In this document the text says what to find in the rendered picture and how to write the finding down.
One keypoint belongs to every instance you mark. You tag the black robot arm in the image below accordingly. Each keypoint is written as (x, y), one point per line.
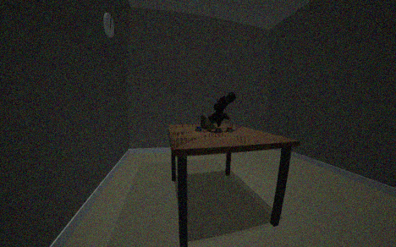
(221, 105)

